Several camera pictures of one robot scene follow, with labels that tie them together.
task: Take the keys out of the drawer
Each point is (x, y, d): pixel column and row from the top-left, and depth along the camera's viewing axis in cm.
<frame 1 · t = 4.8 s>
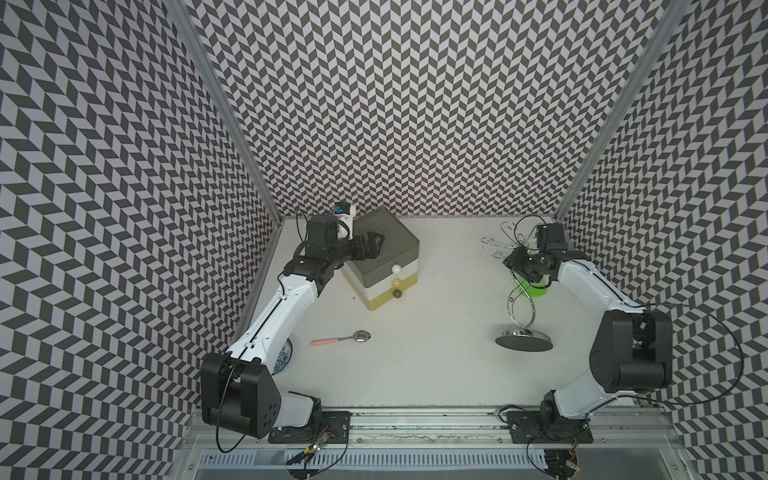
left hand: (370, 239, 80), fingers open
right hand: (509, 267, 91), fingers open
grey stacked drawer cabinet: (393, 269, 84), point 18 cm above the table
pink handled metal spoon: (361, 336, 91), on the table
yellow drawer knob: (396, 282, 90), point 11 cm above the table
dark drawer knob: (397, 293, 95), point 4 cm above the table

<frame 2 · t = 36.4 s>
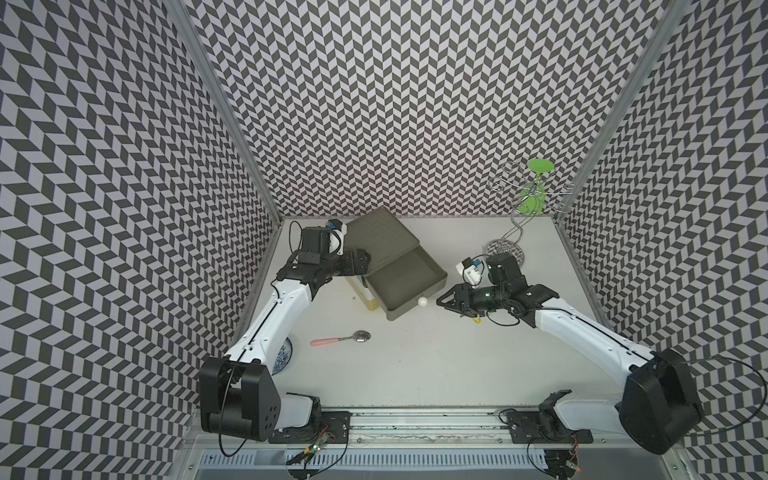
left hand: (354, 259, 84), fingers open
right hand: (442, 309, 77), fingers open
grey top drawer: (410, 277, 83), point 18 cm above the table
chrome spiral mug tree stand: (528, 193, 84), point 32 cm above the table
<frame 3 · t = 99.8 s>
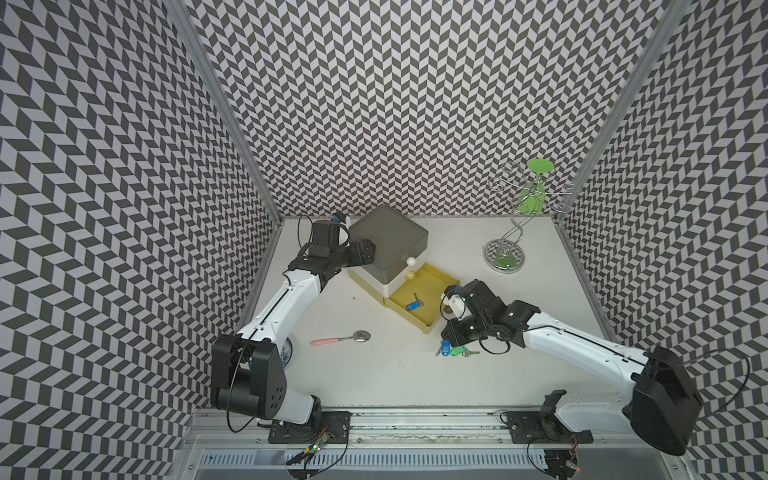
left hand: (361, 252, 86), fingers open
right hand: (445, 339, 79), fingers closed
yellow bottom drawer: (429, 285, 100), point 2 cm above the table
keys with blue tag: (415, 305, 96), on the table
blue tag keys: (444, 348, 78), point 10 cm above the table
white drawer knob: (410, 261, 86), point 18 cm above the table
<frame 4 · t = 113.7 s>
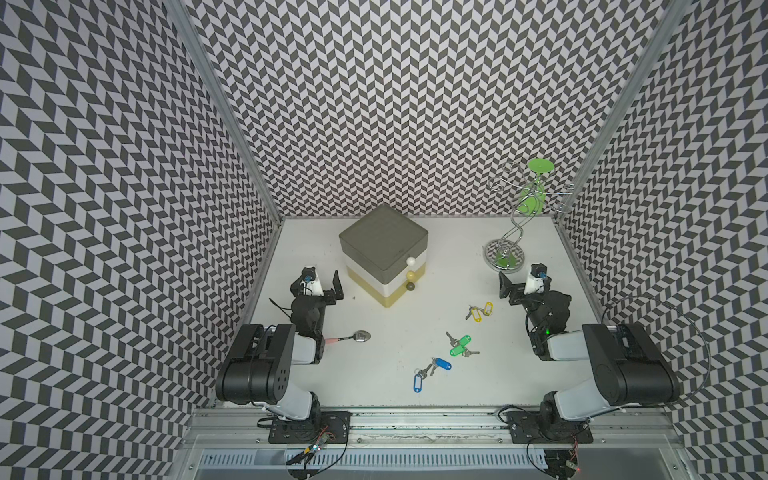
left hand: (322, 273, 90), fingers open
right hand: (514, 274, 90), fingers open
keys with blue tag: (440, 363, 86), on the table
blue tag keys: (419, 377, 82), on the table
keys with yellow tag: (476, 313, 95), on the table
yellow tag keys: (488, 308, 95), on the table
